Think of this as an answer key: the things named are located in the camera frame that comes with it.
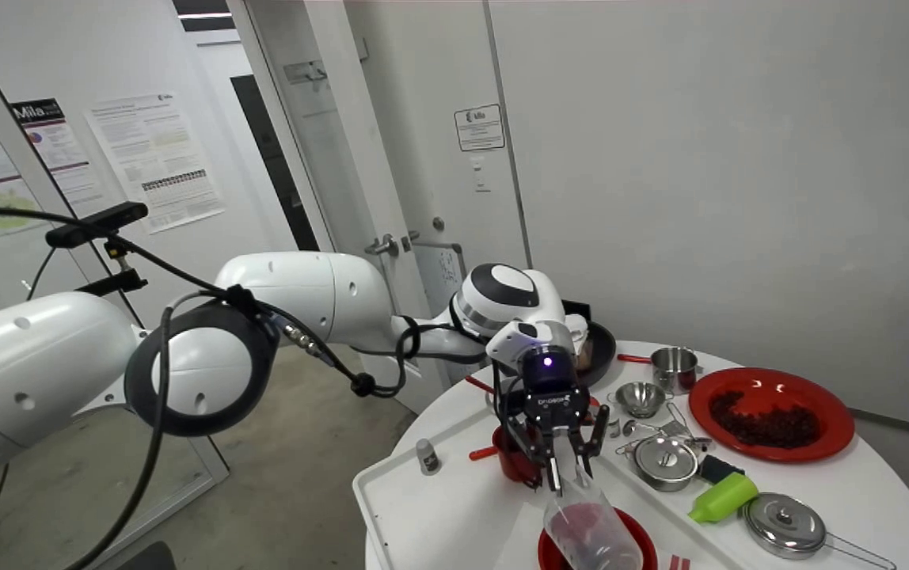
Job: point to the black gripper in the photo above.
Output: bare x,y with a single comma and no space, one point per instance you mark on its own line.
541,398

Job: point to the red plastic jug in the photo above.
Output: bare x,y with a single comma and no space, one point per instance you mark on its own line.
514,464

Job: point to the clear plastic measuring jug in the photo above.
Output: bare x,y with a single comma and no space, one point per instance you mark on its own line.
585,529

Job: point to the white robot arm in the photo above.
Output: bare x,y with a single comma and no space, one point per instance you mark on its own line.
207,370

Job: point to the small steel bowl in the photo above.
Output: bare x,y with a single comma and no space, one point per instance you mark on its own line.
641,401

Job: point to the red plastic bowl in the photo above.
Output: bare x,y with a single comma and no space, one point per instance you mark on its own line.
553,560

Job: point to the black frying pan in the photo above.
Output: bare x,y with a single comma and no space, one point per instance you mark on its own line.
597,355

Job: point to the small steel saucepan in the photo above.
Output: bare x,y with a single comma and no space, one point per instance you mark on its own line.
672,370

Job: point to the small steel shaker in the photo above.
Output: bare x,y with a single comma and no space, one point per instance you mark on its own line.
428,459

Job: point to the round white table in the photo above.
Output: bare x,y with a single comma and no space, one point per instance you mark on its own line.
472,518

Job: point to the red chopsticks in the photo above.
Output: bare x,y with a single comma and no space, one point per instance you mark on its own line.
676,561

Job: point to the green plastic bottle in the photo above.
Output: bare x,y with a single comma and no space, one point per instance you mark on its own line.
725,493

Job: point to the red plate with beans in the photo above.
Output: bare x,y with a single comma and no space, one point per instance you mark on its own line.
771,415

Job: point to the steel pot lid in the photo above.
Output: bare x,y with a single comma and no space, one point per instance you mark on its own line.
800,535

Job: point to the wall notice sign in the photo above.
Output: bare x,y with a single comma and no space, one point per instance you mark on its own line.
480,129

